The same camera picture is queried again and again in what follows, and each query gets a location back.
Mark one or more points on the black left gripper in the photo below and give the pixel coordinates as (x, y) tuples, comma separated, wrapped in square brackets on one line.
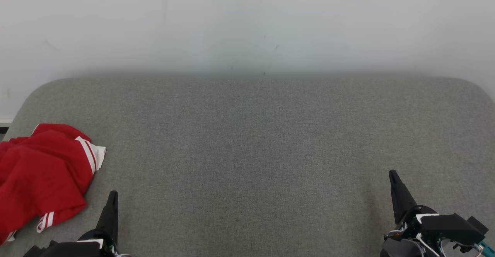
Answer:
[(107, 245)]

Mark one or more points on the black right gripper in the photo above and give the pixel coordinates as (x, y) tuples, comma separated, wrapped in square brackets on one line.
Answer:
[(402, 245)]

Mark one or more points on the red shirt white sleeves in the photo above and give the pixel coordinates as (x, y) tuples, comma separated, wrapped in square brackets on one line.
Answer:
[(38, 172)]

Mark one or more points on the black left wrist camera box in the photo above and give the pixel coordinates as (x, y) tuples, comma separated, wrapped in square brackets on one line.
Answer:
[(65, 250)]

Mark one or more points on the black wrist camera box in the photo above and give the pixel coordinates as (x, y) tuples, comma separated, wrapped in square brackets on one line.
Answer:
[(452, 228), (65, 250)]

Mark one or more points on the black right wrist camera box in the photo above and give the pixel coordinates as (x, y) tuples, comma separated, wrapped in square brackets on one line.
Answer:
[(452, 228)]

